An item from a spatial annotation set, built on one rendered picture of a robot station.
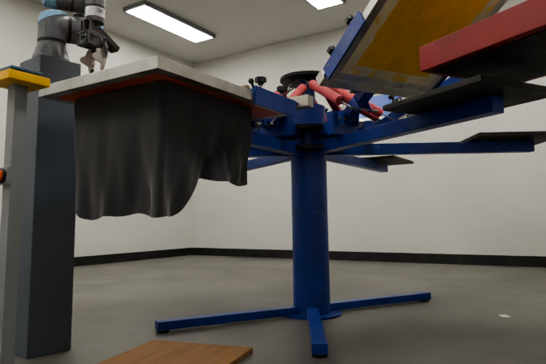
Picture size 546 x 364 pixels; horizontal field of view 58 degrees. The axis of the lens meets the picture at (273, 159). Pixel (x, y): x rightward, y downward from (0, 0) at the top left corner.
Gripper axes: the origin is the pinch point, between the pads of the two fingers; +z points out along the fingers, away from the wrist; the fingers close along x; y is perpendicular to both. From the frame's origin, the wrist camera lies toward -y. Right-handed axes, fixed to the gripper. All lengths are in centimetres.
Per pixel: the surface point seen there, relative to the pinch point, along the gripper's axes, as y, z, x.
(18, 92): 41.0, 20.2, 17.3
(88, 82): 22.9, 14.2, 25.3
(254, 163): -152, 21, -30
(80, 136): 13.8, 28.9, 9.6
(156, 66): 23, 14, 56
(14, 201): 41, 53, 17
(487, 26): -32, 3, 137
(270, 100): -35, 13, 58
